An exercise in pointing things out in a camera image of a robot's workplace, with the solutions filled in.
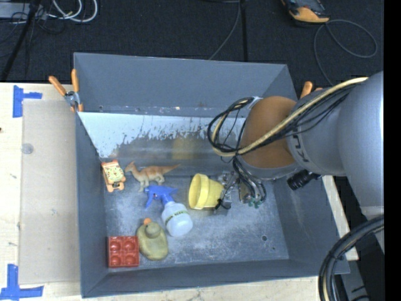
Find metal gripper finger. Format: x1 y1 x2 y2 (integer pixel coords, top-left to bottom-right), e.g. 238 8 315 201
219 172 238 198
214 196 234 216

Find yellow plastic cup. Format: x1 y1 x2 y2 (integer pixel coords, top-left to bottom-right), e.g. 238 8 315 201
188 172 225 211

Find grey metal bin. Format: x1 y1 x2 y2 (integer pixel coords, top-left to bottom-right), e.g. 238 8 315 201
72 51 351 298

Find blue and white spray bottle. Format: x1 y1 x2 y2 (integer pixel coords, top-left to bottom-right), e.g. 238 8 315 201
143 184 194 238

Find orange toy dinosaur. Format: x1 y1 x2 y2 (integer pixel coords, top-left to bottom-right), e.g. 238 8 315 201
124 161 182 193

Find yellow-green rubber duck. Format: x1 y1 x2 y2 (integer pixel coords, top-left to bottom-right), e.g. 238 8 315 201
135 218 170 261

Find red square building block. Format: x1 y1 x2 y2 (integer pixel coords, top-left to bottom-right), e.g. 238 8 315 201
108 235 140 268

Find pale wood flat board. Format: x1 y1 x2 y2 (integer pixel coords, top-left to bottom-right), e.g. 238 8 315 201
18 100 81 285

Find black cylinder on white bracket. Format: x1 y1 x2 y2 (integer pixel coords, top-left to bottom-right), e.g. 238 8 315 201
286 169 323 191

